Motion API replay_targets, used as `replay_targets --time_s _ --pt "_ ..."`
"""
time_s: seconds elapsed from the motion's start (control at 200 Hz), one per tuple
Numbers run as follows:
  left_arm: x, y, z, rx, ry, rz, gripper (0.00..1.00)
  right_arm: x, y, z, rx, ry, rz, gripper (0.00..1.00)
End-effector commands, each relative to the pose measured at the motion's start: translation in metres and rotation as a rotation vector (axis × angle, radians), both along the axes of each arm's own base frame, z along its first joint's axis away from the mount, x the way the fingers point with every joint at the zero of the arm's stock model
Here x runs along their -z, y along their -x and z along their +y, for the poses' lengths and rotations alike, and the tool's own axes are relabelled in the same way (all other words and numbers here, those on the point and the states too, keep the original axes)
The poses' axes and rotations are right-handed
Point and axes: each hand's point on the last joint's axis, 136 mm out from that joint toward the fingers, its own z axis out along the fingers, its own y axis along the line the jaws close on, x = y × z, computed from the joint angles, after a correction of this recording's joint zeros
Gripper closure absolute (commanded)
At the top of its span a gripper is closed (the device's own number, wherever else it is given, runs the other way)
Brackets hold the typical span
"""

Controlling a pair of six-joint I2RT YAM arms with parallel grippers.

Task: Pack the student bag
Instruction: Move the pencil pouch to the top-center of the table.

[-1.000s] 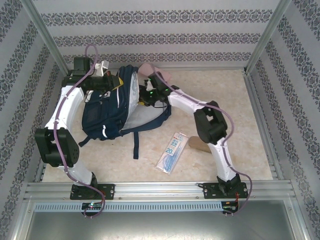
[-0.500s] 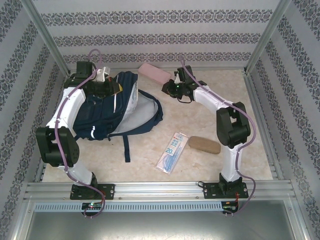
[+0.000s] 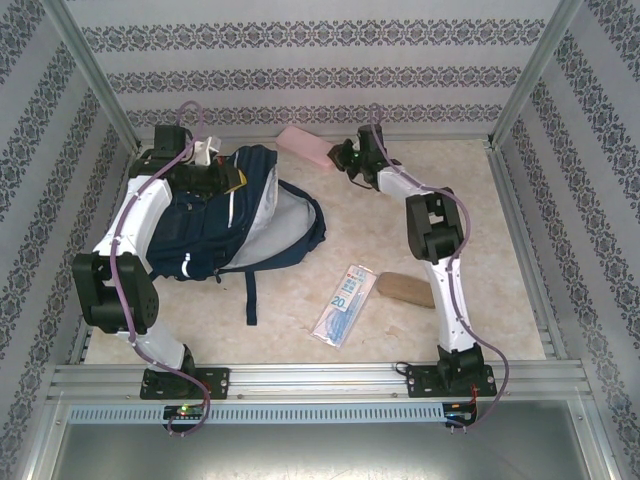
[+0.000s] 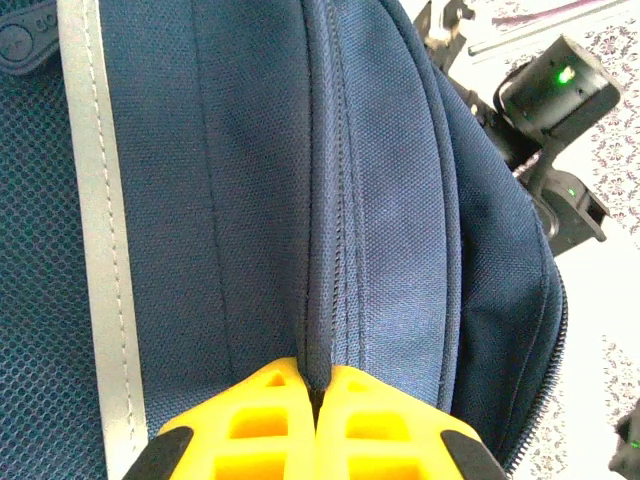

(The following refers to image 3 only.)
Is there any pink pencil case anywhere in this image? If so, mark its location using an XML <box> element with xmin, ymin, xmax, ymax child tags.
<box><xmin>276</xmin><ymin>125</ymin><xmax>335</xmax><ymax>172</ymax></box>

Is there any navy blue backpack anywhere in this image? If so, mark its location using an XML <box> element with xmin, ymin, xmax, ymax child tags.
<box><xmin>144</xmin><ymin>144</ymin><xmax>327</xmax><ymax>327</ymax></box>

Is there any clear plastic pen pack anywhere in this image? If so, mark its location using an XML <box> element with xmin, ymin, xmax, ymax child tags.
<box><xmin>310</xmin><ymin>263</ymin><xmax>376</xmax><ymax>350</ymax></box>

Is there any tan glasses case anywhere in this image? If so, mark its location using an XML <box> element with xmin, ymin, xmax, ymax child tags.
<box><xmin>376</xmin><ymin>271</ymin><xmax>436</xmax><ymax>311</ymax></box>

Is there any small circuit board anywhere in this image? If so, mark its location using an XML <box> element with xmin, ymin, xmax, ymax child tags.
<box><xmin>163</xmin><ymin>403</ymin><xmax>207</xmax><ymax>421</ymax></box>
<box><xmin>442</xmin><ymin>402</ymin><xmax>479</xmax><ymax>424</ymax></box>

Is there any grey metal panel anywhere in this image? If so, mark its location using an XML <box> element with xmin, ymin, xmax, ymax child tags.
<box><xmin>49</xmin><ymin>423</ymin><xmax>594</xmax><ymax>480</ymax></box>

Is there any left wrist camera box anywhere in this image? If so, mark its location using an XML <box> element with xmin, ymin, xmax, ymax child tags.
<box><xmin>191</xmin><ymin>134</ymin><xmax>222</xmax><ymax>167</ymax></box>

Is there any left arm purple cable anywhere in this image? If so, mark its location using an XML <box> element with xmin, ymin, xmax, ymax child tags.
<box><xmin>110</xmin><ymin>99</ymin><xmax>216</xmax><ymax>439</ymax></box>

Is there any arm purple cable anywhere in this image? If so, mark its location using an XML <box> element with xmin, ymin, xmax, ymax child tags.
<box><xmin>367</xmin><ymin>103</ymin><xmax>511</xmax><ymax>434</ymax></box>
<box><xmin>110</xmin><ymin>99</ymin><xmax>216</xmax><ymax>439</ymax></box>

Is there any aluminium frame post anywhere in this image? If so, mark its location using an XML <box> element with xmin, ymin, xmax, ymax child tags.
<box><xmin>42</xmin><ymin>0</ymin><xmax>144</xmax><ymax>151</ymax></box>
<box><xmin>487</xmin><ymin>0</ymin><xmax>584</xmax><ymax>149</ymax></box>

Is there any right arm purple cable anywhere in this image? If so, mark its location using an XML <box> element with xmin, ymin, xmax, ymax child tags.
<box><xmin>367</xmin><ymin>103</ymin><xmax>511</xmax><ymax>434</ymax></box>

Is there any aluminium side rail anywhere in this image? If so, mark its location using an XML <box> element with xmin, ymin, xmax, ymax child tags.
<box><xmin>69</xmin><ymin>149</ymin><xmax>142</xmax><ymax>364</ymax></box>
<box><xmin>487</xmin><ymin>147</ymin><xmax>569</xmax><ymax>359</ymax></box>

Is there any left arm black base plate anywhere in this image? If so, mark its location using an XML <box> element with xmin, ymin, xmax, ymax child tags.
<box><xmin>139</xmin><ymin>366</ymin><xmax>232</xmax><ymax>401</ymax></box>

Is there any aluminium mounting rail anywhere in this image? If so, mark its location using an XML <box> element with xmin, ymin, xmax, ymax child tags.
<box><xmin>47</xmin><ymin>362</ymin><xmax>586</xmax><ymax>401</ymax></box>

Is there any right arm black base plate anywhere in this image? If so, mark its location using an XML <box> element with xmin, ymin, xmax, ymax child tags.
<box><xmin>404</xmin><ymin>363</ymin><xmax>499</xmax><ymax>399</ymax></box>

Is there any slotted grey cable duct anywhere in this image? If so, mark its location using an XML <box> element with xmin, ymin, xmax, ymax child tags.
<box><xmin>67</xmin><ymin>402</ymin><xmax>446</xmax><ymax>425</ymax></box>

